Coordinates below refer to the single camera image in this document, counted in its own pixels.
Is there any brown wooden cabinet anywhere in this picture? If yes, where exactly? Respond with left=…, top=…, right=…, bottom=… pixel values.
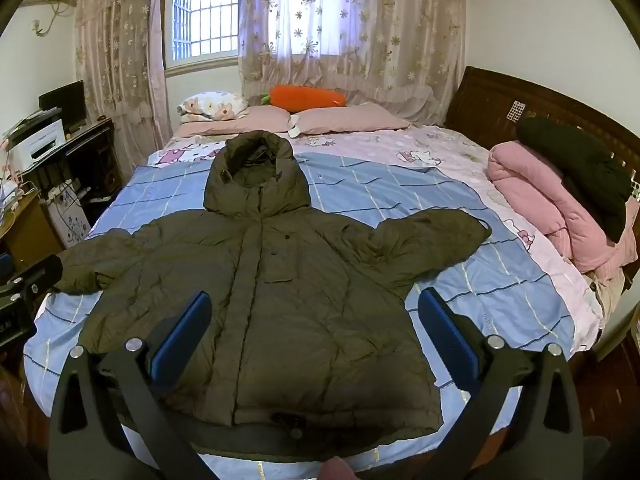
left=0, top=190, right=52, bottom=273

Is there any black garment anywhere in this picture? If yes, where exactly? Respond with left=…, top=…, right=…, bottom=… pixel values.
left=516, top=117, right=634, bottom=242

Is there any beige floral lace curtain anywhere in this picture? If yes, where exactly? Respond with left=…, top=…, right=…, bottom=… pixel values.
left=74, top=0, right=174, bottom=177
left=238, top=0, right=469, bottom=127

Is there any blue plaid cartoon bed sheet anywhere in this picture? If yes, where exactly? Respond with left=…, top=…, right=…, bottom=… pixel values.
left=22, top=124, right=606, bottom=463

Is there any pink pillow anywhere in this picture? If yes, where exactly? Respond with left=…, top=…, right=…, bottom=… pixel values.
left=172, top=105, right=293, bottom=137
left=294, top=102, right=412, bottom=136

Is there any barred window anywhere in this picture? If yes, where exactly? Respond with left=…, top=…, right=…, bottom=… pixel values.
left=164, top=0, right=247, bottom=70

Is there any olive green hooded puffer jacket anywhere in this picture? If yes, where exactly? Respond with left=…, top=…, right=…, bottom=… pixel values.
left=52, top=130, right=493, bottom=457

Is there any white printer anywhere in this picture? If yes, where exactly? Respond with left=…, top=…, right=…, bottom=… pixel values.
left=7, top=120, right=66, bottom=172

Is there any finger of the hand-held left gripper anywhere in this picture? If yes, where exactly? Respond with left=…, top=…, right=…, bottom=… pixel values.
left=0, top=254, right=64, bottom=307

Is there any person's right hand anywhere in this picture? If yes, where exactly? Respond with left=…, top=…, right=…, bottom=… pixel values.
left=320, top=457, right=352, bottom=480

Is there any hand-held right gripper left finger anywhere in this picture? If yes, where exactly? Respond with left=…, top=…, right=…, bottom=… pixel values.
left=47, top=290, right=227, bottom=480

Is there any dark wooden bed headboard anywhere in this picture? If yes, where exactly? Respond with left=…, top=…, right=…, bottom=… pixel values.
left=444, top=65, right=640, bottom=202

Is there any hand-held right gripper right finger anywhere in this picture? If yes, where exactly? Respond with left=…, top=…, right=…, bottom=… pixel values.
left=400, top=287, right=585, bottom=480

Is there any folded pink quilt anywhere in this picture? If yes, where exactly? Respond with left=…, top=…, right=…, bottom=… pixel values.
left=487, top=141, right=639, bottom=275

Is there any white floral patterned box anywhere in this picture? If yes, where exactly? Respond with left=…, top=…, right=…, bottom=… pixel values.
left=42, top=187, right=92, bottom=249

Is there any white floral pillow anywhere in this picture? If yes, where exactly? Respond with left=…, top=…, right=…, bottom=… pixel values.
left=177, top=91, right=249, bottom=122

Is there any black computer monitor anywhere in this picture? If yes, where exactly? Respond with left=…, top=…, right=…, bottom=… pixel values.
left=38, top=80, right=87, bottom=127

